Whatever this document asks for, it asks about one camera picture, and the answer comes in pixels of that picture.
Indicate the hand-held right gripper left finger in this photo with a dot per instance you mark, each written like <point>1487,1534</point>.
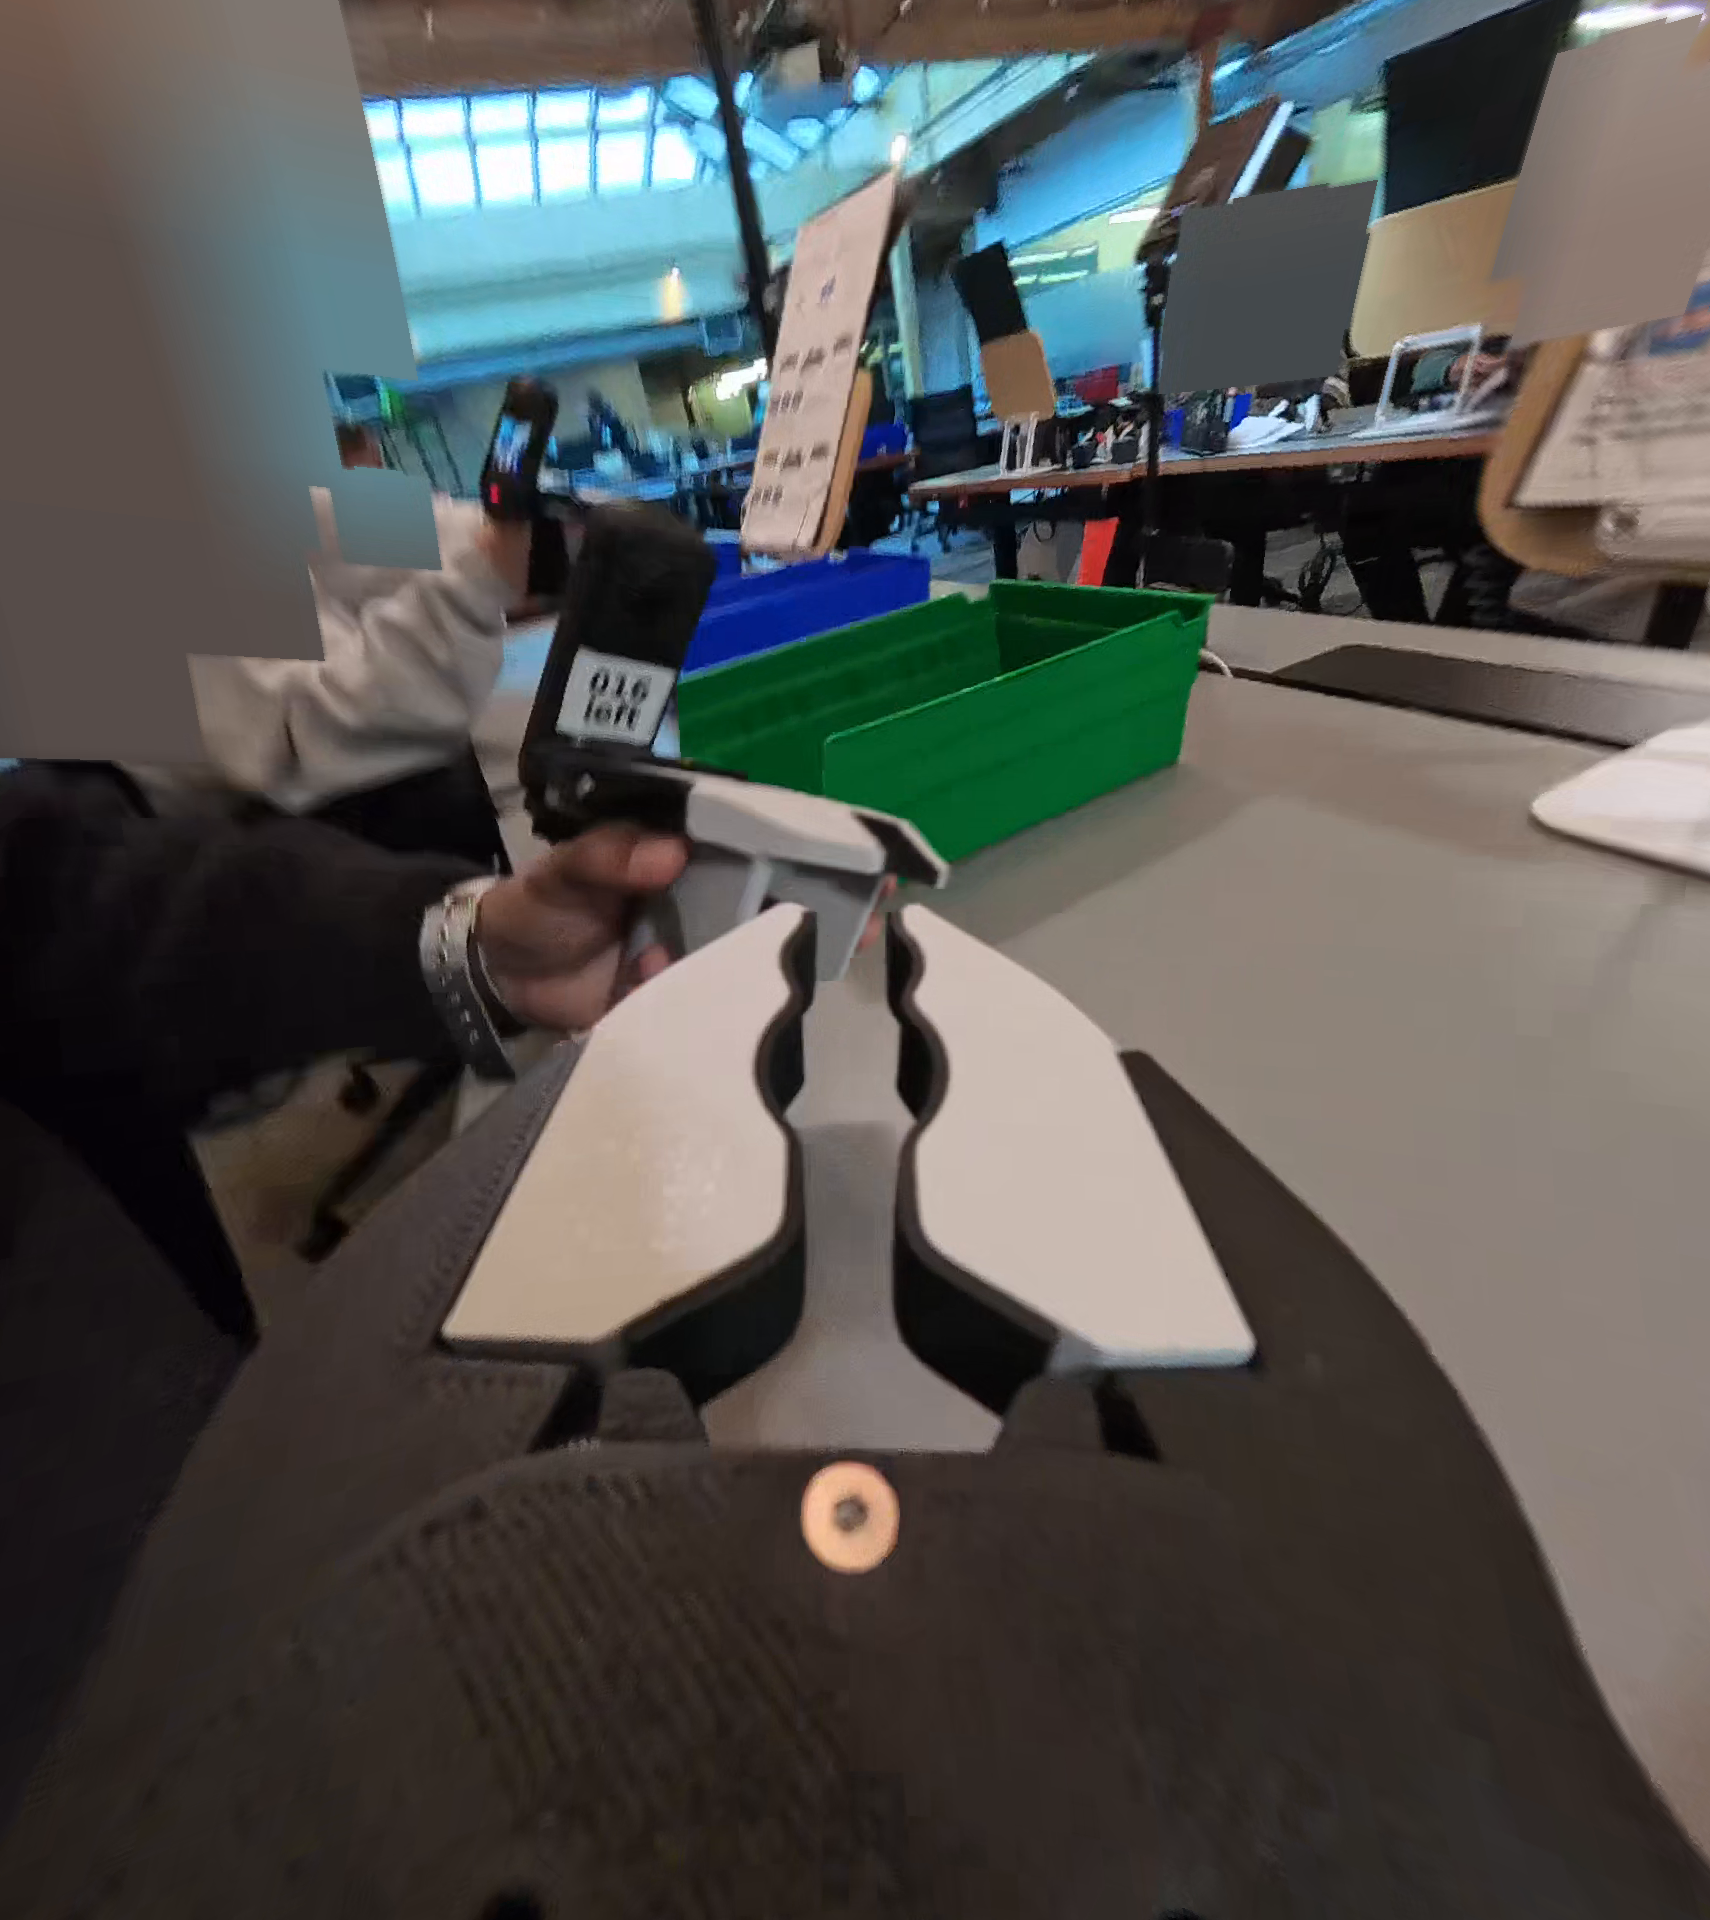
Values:
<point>645,1184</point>

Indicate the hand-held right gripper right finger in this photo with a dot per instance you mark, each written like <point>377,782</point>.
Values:
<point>1064,1184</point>

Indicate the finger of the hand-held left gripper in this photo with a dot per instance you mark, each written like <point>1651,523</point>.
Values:
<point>781,824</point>
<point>914,852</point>

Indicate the green plastic bin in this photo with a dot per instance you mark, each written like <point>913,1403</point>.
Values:
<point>1035,704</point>

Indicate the person's left forearm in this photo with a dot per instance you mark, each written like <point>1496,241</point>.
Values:
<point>194,931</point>

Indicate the grey desk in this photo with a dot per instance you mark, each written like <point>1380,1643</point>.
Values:
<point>1394,1125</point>

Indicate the black desk mat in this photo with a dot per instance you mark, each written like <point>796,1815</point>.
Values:
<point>1470,692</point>

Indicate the person's left hand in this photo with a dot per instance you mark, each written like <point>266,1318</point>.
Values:
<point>554,931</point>

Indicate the blue plastic bin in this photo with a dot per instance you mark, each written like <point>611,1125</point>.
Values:
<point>825,592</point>

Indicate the black office chair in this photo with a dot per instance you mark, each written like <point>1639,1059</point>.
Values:
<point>375,1154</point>

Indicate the silver wristwatch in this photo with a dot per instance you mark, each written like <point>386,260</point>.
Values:
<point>459,960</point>

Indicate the printed cardboard sign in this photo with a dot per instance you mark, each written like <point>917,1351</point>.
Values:
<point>819,374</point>

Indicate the black pole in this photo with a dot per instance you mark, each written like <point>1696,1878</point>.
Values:
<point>735,151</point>

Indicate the long wooden work table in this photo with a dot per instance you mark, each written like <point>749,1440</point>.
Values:
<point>1245,453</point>

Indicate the white sign stand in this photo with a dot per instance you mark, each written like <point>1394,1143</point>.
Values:
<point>1651,810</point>

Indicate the black monitor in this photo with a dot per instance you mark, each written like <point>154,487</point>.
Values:
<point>1470,104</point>

